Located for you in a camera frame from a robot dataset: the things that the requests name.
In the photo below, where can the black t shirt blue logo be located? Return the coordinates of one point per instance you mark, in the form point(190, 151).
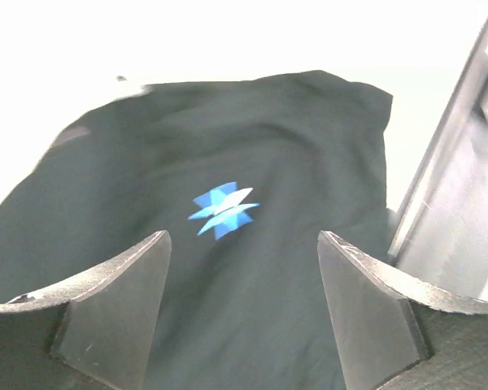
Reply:
point(243, 176)

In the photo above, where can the aluminium frame rail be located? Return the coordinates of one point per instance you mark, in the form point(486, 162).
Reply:
point(441, 235)

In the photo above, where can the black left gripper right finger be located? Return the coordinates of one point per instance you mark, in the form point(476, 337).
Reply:
point(394, 331)

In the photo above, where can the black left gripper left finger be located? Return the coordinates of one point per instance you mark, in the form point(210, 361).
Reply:
point(90, 331)

